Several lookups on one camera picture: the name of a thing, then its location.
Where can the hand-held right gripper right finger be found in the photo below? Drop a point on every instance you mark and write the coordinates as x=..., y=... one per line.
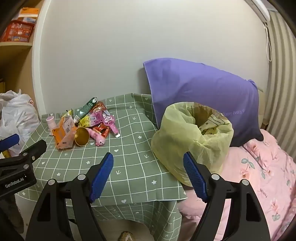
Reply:
x=195, y=177

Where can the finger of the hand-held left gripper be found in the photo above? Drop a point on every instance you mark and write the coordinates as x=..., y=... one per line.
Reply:
x=9, y=141
x=34, y=149

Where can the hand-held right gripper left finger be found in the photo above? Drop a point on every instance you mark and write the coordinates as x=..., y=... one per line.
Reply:
x=101, y=176

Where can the orange snack packet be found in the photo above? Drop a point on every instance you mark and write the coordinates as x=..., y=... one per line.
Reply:
x=63, y=133

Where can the pink pig toy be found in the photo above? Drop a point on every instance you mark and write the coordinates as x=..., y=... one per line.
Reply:
x=99, y=140

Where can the yellow-green mesh bag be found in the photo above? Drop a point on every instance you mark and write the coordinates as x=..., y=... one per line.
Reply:
x=171, y=143

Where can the gold round lid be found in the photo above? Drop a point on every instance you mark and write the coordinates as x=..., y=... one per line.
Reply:
x=82, y=136

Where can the pink candy packet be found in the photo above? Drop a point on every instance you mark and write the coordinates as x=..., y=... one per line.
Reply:
x=109, y=122

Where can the yellow wrapper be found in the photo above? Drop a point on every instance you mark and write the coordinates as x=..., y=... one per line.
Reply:
x=87, y=121

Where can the green wrapper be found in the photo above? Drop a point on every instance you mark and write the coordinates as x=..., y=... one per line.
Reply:
x=86, y=107

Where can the orange red wrapper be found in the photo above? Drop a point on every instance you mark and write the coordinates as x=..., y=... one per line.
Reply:
x=100, y=107

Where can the white plastic bag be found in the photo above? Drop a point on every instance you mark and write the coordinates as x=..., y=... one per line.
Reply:
x=20, y=115

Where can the green checked tablecloth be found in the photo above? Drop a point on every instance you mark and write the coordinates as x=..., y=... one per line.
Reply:
x=134, y=160

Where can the pink floral blanket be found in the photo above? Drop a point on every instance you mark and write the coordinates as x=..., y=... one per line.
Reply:
x=259, y=176

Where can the patterned slipper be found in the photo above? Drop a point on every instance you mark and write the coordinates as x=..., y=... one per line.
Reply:
x=126, y=236

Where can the wooden shelf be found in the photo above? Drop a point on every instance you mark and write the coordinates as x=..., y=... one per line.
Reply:
x=13, y=60

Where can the purple cloth cover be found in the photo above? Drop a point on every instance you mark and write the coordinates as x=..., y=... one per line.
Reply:
x=196, y=90

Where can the red plastic basket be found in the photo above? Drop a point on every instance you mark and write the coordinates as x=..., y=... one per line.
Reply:
x=17, y=32

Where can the orange cardboard box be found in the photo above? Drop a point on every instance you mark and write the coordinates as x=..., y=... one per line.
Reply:
x=29, y=15

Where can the grey pleated curtain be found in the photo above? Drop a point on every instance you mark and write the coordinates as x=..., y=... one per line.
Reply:
x=281, y=76

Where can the white air conditioner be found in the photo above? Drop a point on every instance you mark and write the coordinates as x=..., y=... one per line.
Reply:
x=262, y=10

